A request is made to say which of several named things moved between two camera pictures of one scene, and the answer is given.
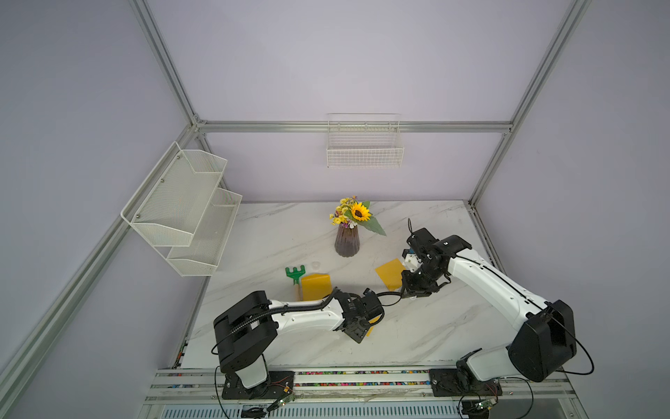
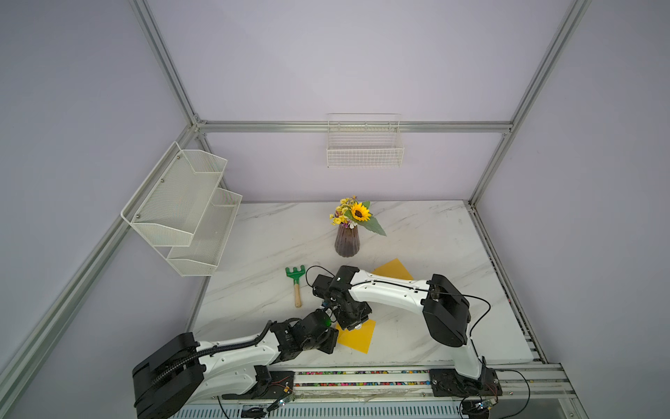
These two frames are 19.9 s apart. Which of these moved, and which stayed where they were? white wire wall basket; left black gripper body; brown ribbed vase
Moved: left black gripper body
Stayed: brown ribbed vase; white wire wall basket
